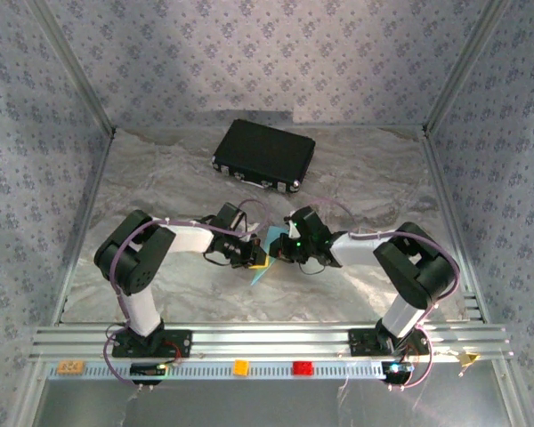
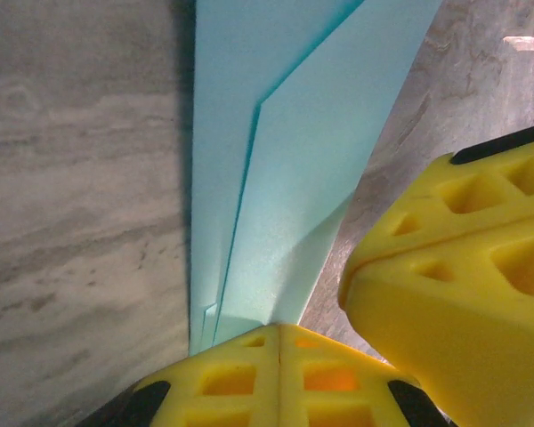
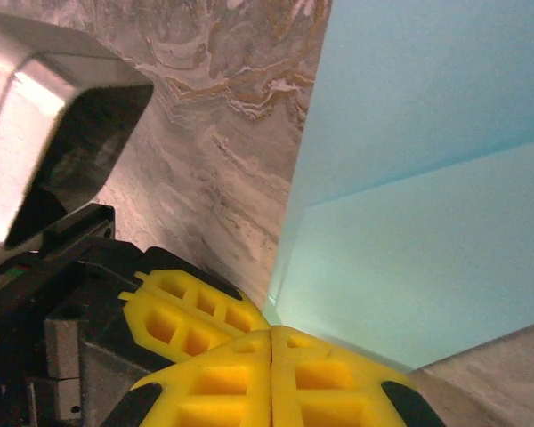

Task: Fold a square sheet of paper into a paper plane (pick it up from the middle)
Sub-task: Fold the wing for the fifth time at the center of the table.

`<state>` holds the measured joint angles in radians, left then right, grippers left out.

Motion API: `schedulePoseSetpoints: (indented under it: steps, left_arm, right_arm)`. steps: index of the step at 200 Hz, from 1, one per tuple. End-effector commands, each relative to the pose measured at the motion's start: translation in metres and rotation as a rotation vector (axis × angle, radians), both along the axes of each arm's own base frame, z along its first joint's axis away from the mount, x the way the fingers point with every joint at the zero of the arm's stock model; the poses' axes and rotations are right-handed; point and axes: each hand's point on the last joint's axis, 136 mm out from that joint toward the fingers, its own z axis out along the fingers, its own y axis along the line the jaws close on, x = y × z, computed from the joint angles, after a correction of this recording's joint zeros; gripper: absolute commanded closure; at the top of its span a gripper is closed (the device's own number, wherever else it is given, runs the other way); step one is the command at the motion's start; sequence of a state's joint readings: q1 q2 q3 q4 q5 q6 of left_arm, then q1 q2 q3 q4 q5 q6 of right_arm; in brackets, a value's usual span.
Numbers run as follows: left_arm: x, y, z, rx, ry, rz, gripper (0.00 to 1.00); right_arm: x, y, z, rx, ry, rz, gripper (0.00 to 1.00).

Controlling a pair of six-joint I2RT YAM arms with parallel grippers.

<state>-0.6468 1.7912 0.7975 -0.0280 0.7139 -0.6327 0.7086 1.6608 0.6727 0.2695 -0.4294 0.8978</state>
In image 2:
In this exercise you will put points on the light blue cloth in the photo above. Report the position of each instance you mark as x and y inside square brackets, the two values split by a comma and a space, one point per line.
[293, 155]

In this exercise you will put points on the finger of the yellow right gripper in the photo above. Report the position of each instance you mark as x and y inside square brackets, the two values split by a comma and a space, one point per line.
[449, 333]
[471, 200]

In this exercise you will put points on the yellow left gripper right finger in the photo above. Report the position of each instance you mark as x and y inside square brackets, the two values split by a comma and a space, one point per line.
[329, 400]

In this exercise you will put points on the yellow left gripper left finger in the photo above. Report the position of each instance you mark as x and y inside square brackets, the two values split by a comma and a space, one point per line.
[231, 400]

